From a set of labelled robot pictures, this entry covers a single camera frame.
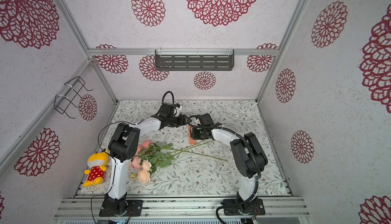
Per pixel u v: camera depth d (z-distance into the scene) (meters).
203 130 0.74
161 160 0.87
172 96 0.92
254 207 0.73
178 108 0.95
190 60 0.95
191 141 0.96
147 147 0.90
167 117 0.83
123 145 0.57
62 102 0.73
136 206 0.74
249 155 0.49
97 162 0.82
